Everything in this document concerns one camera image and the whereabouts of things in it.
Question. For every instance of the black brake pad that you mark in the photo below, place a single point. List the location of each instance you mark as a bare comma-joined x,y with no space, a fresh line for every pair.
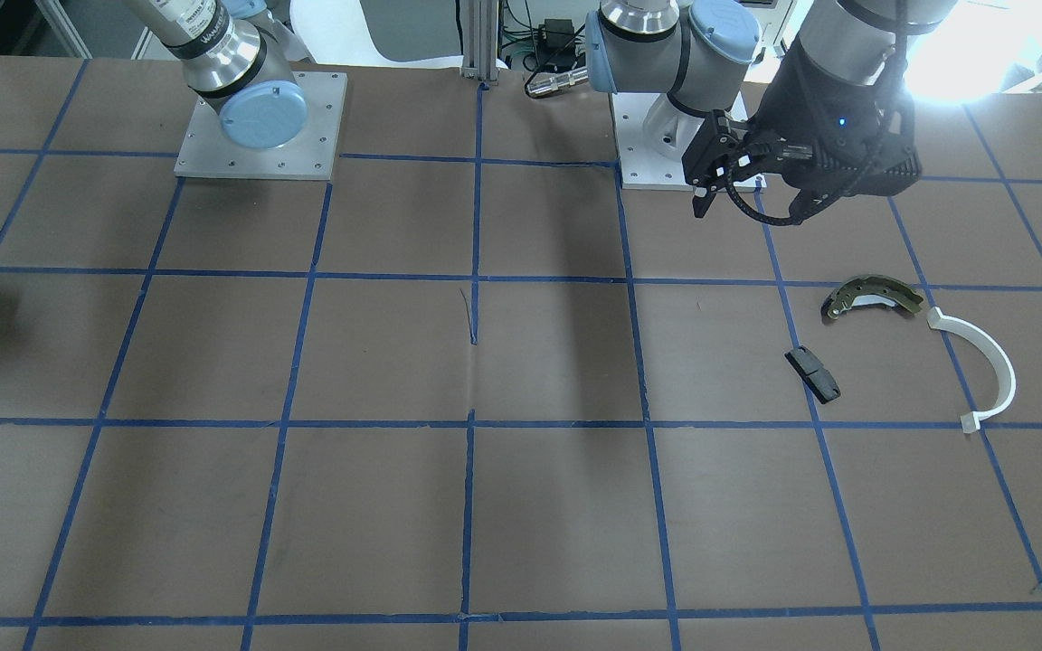
814,374

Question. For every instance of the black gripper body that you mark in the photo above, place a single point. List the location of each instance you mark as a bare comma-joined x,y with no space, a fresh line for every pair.
790,101

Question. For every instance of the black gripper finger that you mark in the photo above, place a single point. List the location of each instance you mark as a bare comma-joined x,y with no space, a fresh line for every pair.
716,145
712,174

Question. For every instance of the white curved plastic bracket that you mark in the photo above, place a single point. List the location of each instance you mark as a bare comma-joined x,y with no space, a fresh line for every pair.
1006,378

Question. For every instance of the olive green brake shoe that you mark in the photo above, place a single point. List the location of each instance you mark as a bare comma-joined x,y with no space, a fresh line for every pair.
869,291

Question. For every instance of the aluminium frame post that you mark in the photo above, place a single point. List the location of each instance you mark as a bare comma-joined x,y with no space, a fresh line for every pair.
479,31

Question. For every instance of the white plastic chair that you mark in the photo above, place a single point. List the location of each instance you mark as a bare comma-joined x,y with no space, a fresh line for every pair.
394,34

